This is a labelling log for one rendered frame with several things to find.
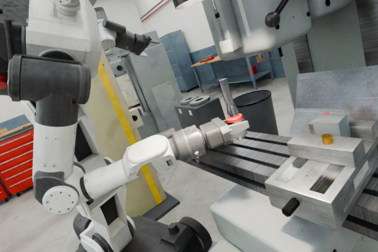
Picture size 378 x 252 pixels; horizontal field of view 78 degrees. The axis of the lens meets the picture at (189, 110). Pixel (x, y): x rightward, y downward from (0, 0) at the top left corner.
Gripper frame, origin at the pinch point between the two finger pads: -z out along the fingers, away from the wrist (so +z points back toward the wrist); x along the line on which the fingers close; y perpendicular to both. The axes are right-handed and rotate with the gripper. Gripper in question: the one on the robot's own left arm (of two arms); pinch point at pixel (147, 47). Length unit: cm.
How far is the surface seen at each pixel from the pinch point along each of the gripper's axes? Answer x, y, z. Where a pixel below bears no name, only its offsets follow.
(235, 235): 19, -89, 8
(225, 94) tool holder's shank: 39, -54, 17
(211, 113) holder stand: 17, -47, -6
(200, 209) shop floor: -91, -83, -100
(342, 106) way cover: 57, -63, -28
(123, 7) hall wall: -452, 706, -416
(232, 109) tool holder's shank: 38, -58, 15
